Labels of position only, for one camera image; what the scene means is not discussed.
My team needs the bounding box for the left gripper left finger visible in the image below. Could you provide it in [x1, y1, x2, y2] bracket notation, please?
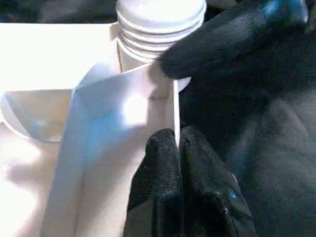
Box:
[123, 128, 185, 237]

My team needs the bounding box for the black work mat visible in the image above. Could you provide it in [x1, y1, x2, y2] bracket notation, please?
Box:
[0, 0, 316, 237]

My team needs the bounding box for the white plastic table top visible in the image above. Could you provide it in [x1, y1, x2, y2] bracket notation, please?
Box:
[0, 22, 194, 237]

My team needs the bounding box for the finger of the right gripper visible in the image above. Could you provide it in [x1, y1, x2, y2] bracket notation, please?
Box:
[157, 0, 316, 81]

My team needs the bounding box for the white plastic table leg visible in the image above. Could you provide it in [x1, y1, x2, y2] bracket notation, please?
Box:
[115, 0, 207, 66]

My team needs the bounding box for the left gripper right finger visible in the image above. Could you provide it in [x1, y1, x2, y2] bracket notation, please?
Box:
[180, 125, 258, 237]

